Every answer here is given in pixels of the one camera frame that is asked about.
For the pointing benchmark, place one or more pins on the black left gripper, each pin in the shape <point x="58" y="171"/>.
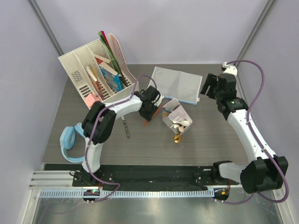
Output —
<point x="147" y="117"/>

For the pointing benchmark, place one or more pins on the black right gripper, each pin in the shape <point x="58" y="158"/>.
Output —
<point x="212" y="80"/>

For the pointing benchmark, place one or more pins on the orange plastic utensil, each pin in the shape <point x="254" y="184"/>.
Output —
<point x="157" y="111"/>

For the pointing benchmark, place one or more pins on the silver table knife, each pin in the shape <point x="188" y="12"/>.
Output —
<point x="125" y="127"/>

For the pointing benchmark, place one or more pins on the white utensil container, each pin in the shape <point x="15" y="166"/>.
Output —
<point x="178" y="115"/>

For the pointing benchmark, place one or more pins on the grey cloth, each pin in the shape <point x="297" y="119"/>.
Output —
<point x="171" y="84"/>

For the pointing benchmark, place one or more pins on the white ceramic spoon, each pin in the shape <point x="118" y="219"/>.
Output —
<point x="183" y="123"/>

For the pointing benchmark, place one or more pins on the gold metal spoon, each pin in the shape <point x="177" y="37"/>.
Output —
<point x="177" y="138"/>

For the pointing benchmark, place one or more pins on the white desktop file organizer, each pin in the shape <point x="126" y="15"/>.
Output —
<point x="75" y="61"/>

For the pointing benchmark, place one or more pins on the beige wooden spoon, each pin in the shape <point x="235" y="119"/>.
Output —
<point x="181" y="129"/>

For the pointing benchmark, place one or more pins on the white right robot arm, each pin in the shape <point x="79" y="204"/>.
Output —
<point x="265" y="169"/>

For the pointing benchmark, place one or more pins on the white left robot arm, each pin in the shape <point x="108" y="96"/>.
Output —
<point x="98" y="123"/>

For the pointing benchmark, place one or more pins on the blue illustrated book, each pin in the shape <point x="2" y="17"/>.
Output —
<point x="111" y="77"/>

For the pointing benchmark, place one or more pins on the green plastic folder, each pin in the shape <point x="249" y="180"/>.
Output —
<point x="113" y="59"/>

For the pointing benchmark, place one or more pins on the red striped book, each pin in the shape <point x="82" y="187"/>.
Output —
<point x="92" y="75"/>

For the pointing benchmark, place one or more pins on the pink box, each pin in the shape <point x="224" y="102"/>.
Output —
<point x="91" y="99"/>

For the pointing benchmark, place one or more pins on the light blue headphones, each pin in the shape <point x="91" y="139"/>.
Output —
<point x="67" y="141"/>

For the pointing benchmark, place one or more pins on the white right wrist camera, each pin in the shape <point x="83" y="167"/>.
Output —
<point x="229" y="69"/>

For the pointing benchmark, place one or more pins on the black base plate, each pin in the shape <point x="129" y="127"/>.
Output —
<point x="130" y="176"/>

